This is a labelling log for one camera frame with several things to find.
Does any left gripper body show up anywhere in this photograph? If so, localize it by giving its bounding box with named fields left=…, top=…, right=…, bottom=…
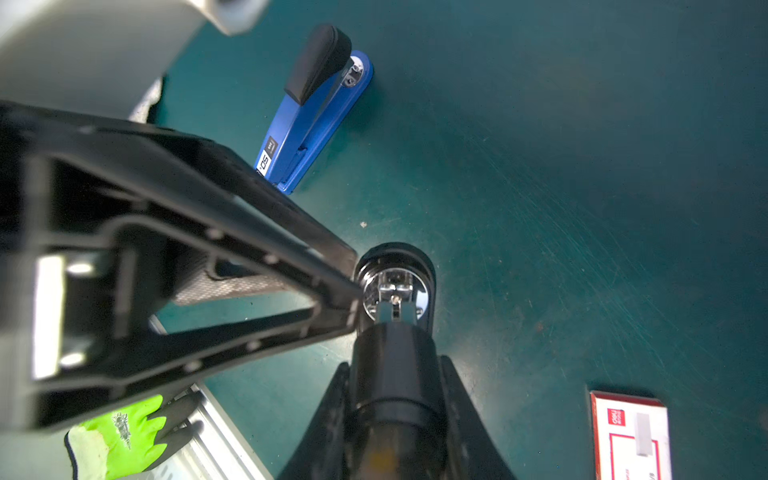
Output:
left=1, top=101, right=362, bottom=430

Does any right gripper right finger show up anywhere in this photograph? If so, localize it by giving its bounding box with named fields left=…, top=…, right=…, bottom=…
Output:
left=439, top=355, right=515, bottom=479

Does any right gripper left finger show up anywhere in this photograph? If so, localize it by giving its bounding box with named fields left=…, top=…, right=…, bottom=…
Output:
left=277, top=362, right=350, bottom=480

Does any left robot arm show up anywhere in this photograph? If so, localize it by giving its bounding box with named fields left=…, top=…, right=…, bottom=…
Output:
left=1, top=1, right=362, bottom=430

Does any green black work glove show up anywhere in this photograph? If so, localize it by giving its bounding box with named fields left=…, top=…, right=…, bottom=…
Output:
left=64, top=391, right=204, bottom=480

